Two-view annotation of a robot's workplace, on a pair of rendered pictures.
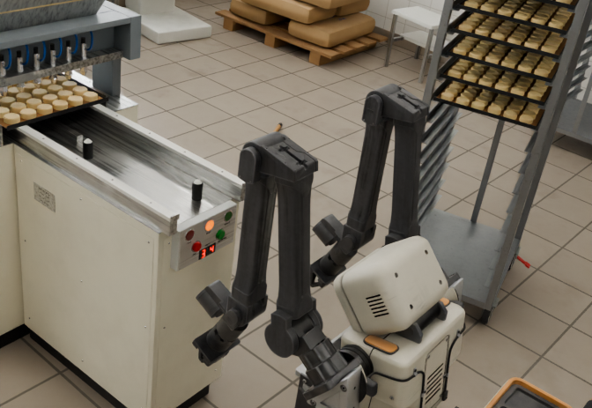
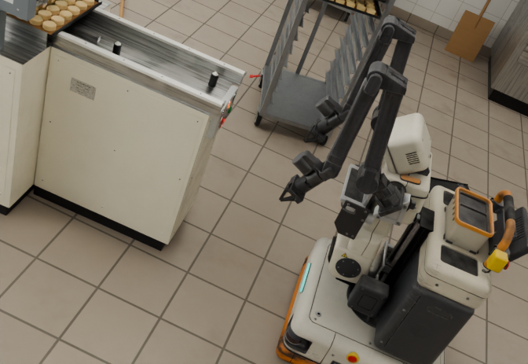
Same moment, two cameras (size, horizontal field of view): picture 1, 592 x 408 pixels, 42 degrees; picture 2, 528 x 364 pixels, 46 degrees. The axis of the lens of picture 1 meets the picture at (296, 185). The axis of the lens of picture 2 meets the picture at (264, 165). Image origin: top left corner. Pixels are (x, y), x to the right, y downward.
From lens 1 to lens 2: 1.24 m
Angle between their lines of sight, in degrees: 28
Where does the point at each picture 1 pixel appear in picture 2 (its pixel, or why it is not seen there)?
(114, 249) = (158, 126)
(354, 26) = not seen: outside the picture
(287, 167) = (401, 86)
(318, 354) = (389, 190)
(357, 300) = (398, 155)
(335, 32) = not seen: outside the picture
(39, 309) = (56, 173)
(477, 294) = not seen: hidden behind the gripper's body
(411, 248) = (420, 121)
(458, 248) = (297, 93)
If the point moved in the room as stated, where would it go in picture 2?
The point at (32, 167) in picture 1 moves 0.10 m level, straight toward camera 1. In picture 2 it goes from (71, 66) to (84, 80)
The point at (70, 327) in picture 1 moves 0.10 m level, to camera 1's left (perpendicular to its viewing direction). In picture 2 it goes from (93, 184) to (70, 183)
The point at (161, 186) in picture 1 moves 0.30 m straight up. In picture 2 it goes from (183, 77) to (200, 12)
